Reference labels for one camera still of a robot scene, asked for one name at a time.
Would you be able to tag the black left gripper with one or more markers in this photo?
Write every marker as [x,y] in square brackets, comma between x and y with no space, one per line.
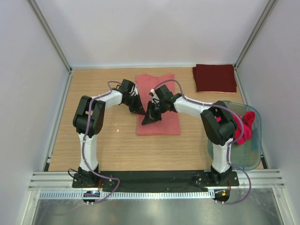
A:
[138,109]

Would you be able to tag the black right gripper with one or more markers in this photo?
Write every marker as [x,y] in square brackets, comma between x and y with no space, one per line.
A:
[151,117]

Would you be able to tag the salmon pink t shirt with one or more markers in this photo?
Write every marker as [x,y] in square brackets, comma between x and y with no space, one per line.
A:
[170,123]

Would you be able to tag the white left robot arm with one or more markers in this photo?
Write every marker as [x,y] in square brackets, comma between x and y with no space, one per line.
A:
[88,121]

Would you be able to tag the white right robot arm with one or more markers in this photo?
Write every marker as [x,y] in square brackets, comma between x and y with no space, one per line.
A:
[217,120]

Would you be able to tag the folded dark red t shirt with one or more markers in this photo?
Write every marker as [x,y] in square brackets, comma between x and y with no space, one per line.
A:
[214,78]

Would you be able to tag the magenta crumpled t shirt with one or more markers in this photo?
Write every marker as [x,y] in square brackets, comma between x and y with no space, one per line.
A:
[247,119]

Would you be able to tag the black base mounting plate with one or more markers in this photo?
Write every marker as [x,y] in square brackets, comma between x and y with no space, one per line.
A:
[154,181]

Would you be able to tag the teal transparent plastic basket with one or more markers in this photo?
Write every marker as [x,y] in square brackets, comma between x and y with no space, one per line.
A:
[248,154]

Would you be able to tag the white slotted cable duct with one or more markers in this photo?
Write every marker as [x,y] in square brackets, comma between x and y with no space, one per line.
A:
[93,195]

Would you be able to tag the left aluminium corner post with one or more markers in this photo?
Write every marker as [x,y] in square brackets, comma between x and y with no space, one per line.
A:
[44,24]

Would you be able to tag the aluminium corner post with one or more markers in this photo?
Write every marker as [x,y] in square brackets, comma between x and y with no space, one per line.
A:
[254,33]
[44,24]

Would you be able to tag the aluminium front frame rail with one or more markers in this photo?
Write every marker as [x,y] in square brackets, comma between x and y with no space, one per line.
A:
[256,178]

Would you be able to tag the right aluminium corner post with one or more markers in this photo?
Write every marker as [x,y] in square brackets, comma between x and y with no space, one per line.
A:
[254,33]

